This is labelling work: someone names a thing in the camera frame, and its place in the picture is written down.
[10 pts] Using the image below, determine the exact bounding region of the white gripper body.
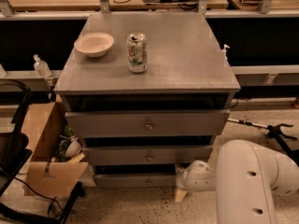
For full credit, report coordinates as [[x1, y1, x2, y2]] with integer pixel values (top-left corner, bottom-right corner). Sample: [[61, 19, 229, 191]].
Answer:
[[176, 161, 211, 192]]

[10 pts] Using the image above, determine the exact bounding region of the grey bottom drawer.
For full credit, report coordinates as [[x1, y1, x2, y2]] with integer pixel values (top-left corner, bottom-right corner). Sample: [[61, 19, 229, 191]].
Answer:
[[93, 173, 176, 189]]

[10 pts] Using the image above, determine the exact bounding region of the grey drawer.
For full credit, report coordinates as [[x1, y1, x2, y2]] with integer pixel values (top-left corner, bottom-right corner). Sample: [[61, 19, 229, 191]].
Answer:
[[65, 110, 230, 138], [83, 145, 212, 166], [93, 173, 176, 189]]

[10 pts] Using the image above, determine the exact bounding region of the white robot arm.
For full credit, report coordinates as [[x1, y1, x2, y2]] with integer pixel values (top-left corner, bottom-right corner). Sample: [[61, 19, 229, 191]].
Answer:
[[175, 140, 299, 224]]

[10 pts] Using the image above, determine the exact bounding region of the grey middle drawer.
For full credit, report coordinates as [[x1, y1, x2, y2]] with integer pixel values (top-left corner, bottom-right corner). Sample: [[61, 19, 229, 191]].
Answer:
[[83, 145, 212, 166]]

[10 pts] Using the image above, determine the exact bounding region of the grey top drawer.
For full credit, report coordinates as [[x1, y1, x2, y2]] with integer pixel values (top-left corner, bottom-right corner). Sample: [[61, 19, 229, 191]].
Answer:
[[65, 110, 230, 138]]

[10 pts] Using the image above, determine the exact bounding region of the grey drawer cabinet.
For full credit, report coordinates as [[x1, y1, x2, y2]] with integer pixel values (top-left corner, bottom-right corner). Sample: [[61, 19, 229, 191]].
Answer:
[[55, 12, 240, 187]]

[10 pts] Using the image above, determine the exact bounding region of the silver black pole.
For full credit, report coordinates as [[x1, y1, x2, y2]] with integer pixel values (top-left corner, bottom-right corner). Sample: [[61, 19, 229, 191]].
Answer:
[[227, 119, 268, 129]]

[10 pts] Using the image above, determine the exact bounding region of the black floor stand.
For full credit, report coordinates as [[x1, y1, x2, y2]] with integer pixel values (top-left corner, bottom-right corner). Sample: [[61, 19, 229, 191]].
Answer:
[[267, 123, 299, 166]]

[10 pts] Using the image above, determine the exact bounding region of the white cup in box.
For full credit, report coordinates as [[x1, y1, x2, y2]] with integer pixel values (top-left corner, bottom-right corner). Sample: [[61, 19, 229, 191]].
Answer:
[[64, 137, 81, 158]]

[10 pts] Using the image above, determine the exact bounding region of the brown cardboard box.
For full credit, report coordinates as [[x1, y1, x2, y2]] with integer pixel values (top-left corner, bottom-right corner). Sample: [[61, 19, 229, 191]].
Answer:
[[23, 103, 88, 197]]

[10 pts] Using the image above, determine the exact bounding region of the small white pump bottle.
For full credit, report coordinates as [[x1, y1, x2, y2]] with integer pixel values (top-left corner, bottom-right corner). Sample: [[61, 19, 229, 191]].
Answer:
[[221, 44, 230, 61]]

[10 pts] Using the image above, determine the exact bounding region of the green white soda can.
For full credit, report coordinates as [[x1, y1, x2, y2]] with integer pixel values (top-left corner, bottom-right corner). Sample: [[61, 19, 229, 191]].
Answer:
[[127, 33, 148, 73]]

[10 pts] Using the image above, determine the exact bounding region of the white bowl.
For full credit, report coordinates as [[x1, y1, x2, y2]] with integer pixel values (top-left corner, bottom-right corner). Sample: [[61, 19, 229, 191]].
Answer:
[[74, 33, 114, 58]]

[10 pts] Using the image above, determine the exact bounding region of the clear sanitizer bottle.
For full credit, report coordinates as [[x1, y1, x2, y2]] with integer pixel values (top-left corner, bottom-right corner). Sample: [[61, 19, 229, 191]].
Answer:
[[34, 54, 51, 78]]

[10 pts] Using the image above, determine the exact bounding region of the black cable on floor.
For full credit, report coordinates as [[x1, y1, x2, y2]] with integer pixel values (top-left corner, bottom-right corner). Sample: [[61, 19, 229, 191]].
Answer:
[[12, 175, 78, 220]]

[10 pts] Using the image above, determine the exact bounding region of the black chair frame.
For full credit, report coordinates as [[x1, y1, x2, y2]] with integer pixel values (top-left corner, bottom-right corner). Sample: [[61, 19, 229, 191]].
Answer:
[[0, 79, 32, 196]]

